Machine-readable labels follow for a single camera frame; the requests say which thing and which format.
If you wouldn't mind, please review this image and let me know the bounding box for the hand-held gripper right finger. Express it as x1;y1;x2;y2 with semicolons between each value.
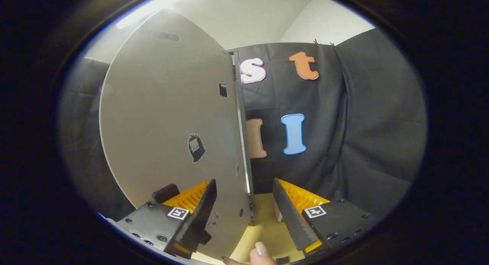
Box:
272;178;379;258

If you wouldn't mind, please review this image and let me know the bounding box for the grey shoe cabinet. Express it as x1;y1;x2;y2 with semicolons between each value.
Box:
228;49;256;224

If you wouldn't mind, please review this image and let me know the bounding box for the watermelon slice toy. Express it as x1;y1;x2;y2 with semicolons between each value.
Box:
273;200;285;223

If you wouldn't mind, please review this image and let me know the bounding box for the black backdrop cloth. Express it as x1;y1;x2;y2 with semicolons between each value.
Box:
57;28;427;223

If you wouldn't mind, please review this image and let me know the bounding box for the white shoe cabinet door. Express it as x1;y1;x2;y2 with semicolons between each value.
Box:
99;9;253;260

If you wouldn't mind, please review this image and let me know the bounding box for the black door handle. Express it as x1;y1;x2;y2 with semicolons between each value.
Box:
152;184;212;245

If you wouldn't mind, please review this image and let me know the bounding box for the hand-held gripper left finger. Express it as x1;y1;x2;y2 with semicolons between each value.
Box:
109;178;217;260

